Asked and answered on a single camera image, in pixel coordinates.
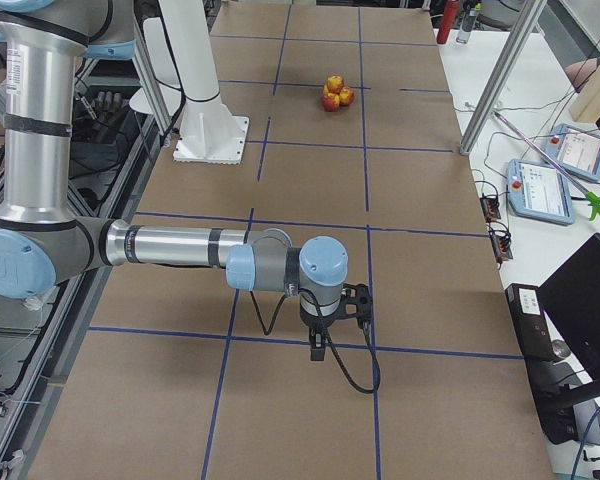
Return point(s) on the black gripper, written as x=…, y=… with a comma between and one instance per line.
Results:
x=317, y=321

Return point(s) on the red yellow apple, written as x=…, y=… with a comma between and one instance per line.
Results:
x=330, y=102
x=346, y=96
x=334, y=84

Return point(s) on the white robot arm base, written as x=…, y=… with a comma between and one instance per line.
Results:
x=180, y=53

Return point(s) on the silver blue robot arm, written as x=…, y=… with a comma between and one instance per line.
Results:
x=42, y=243

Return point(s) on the black orange connector box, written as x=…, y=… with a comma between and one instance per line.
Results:
x=500, y=238
x=491, y=207

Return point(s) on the black monitor stand base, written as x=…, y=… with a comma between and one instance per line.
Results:
x=547, y=370

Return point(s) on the near teach pendant tablet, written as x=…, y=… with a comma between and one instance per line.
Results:
x=539, y=192

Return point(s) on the teach pendant tablet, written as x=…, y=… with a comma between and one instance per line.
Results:
x=539, y=192
x=577, y=150

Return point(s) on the black computer monitor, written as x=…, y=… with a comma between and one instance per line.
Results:
x=571, y=298

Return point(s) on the far teach pendant tablet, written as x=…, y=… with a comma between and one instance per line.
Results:
x=577, y=150

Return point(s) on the red water bottle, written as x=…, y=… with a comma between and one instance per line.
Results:
x=447, y=21

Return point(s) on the clear water bottle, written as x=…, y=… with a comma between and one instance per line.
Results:
x=470, y=12

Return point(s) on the wooden plank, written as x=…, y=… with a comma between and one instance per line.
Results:
x=585, y=77

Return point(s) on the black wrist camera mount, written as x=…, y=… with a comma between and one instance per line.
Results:
x=357, y=303

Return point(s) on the green handled grabber stick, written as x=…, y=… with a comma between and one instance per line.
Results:
x=590, y=196

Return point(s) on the aluminium frame post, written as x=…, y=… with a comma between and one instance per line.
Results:
x=507, y=59

